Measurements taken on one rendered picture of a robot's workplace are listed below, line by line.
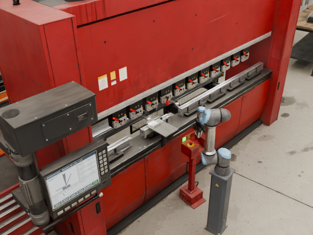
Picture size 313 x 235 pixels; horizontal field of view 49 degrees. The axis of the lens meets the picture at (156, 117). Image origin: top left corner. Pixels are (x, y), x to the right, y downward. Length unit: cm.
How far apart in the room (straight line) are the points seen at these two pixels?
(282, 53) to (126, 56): 254
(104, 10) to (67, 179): 122
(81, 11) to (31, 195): 125
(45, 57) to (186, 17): 156
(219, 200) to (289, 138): 213
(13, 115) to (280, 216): 300
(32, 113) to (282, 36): 358
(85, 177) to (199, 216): 191
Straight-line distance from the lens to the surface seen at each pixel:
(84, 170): 221
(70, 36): 227
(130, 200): 356
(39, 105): 200
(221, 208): 345
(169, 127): 338
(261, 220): 396
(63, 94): 207
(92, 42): 264
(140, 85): 310
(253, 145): 494
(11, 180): 308
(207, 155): 304
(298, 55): 725
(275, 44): 487
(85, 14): 254
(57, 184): 215
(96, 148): 218
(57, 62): 226
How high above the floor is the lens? 290
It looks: 33 degrees down
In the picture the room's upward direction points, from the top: 1 degrees counter-clockwise
